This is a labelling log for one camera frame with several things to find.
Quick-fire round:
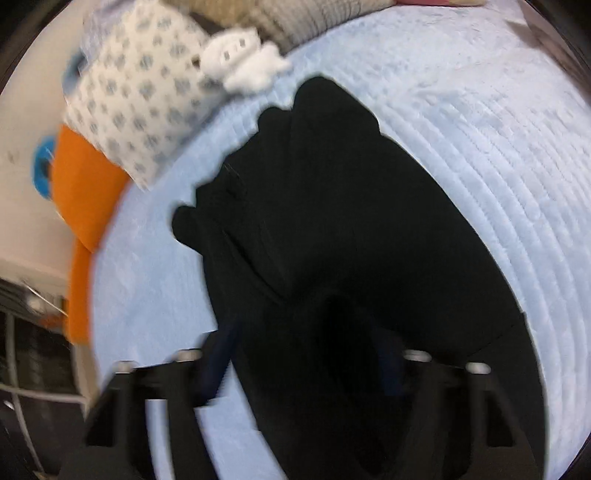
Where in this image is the blue neck pillow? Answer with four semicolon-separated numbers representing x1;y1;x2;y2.
32;136;56;200

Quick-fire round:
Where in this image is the black jacket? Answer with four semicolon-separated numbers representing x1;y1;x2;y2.
171;77;546;479

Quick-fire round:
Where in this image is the white plush sheep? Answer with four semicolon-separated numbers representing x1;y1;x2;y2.
197;27;291;95

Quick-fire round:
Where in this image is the white floral pillow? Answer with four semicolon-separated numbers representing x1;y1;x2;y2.
64;1;225;188

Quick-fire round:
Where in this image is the beige patchwork pillow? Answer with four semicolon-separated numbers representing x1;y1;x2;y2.
168;0;394;53

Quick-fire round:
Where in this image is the light blue quilted bedspread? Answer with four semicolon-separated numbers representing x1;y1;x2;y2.
92;1;590;479

